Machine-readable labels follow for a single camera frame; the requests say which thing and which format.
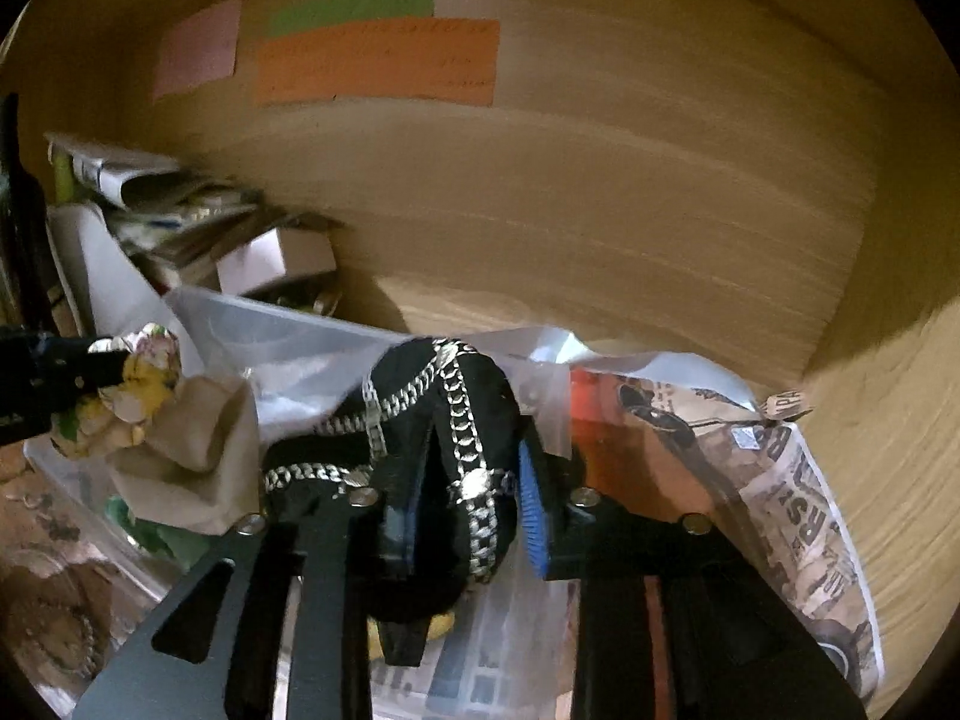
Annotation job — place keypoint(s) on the orange paper note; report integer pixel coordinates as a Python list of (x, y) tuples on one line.
[(445, 59)]

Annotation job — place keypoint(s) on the dark glass bottle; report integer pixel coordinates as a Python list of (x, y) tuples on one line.
[(24, 238)]

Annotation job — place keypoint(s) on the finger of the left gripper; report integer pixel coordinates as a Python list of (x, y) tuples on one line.
[(44, 375)]

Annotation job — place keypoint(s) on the beige cloth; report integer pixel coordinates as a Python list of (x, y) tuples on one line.
[(199, 466)]

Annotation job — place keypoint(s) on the green paper note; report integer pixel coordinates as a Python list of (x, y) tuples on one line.
[(313, 14)]

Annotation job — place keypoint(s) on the clear plastic storage bin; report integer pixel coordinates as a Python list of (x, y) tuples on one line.
[(502, 659)]

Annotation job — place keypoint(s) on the pink paper note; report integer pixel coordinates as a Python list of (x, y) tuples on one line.
[(200, 49)]

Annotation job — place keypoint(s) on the black cloth with silver chain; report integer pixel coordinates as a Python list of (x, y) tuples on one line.
[(435, 430)]

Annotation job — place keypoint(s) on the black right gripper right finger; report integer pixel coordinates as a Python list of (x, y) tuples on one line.
[(673, 621)]

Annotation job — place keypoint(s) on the newspaper sheet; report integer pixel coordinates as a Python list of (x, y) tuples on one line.
[(663, 450)]

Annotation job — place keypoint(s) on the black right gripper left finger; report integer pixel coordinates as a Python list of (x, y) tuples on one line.
[(275, 605)]

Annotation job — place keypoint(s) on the small white cardboard box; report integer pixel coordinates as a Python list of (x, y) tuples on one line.
[(280, 256)]

